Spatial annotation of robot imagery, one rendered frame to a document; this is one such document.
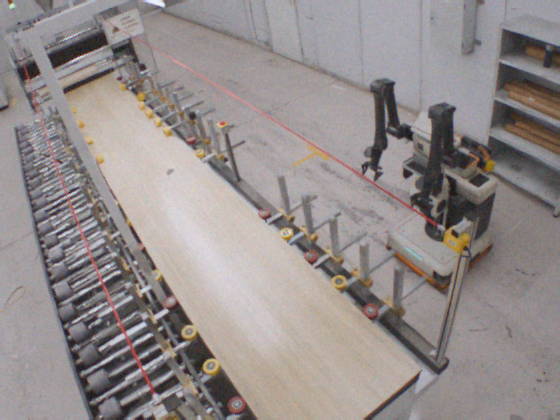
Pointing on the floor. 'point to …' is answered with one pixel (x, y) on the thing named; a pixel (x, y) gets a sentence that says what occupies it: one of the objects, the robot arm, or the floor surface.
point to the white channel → (86, 142)
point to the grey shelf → (545, 166)
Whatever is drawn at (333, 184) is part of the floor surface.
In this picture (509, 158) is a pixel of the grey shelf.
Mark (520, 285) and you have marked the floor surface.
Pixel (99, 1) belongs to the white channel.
